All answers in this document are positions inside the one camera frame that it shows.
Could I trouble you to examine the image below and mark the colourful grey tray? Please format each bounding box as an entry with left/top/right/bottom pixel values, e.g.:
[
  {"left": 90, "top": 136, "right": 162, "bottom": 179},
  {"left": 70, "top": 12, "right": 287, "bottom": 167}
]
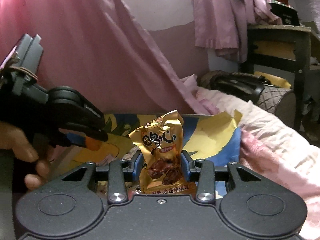
[{"left": 49, "top": 113, "right": 242, "bottom": 196}]

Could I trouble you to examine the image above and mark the black box on table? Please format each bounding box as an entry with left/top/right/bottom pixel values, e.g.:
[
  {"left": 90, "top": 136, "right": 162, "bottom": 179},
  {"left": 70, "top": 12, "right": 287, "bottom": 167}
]
[{"left": 267, "top": 0, "right": 300, "bottom": 26}]

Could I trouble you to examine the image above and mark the pink floral bedsheet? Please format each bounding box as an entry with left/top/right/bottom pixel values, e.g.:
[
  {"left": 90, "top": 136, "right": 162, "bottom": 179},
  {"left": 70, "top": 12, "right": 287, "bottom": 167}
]
[{"left": 181, "top": 75, "right": 319, "bottom": 239}]

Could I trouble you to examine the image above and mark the black bag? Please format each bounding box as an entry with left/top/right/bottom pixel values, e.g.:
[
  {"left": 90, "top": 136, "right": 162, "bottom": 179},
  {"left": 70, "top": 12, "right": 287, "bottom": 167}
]
[{"left": 198, "top": 70, "right": 272, "bottom": 103}]

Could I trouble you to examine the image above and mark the small orange fruit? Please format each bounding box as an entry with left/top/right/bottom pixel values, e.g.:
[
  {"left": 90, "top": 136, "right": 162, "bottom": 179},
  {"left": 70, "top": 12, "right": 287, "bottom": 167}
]
[{"left": 85, "top": 137, "right": 103, "bottom": 151}]

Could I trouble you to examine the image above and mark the purple tied curtain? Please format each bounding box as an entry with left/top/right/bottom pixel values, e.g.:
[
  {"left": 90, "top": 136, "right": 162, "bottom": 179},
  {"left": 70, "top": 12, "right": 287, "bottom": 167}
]
[{"left": 193, "top": 0, "right": 282, "bottom": 63}]

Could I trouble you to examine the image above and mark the left hand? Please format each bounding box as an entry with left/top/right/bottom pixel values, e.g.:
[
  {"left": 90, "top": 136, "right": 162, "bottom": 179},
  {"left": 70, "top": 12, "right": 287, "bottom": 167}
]
[{"left": 1, "top": 122, "right": 53, "bottom": 191}]

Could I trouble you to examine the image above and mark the dark wooden side table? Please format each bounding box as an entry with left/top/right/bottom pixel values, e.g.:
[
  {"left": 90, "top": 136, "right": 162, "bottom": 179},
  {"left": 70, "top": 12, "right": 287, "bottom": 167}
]
[{"left": 239, "top": 24, "right": 319, "bottom": 131}]

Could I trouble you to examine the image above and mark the gold snack packet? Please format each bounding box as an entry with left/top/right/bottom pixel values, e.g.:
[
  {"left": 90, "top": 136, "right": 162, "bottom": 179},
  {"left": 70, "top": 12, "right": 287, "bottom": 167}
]
[{"left": 129, "top": 110, "right": 196, "bottom": 195}]

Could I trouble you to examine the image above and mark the grey checkered cushion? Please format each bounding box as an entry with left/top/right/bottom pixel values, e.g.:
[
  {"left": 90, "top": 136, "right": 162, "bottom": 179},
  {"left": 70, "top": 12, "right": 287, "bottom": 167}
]
[{"left": 256, "top": 85, "right": 296, "bottom": 128}]

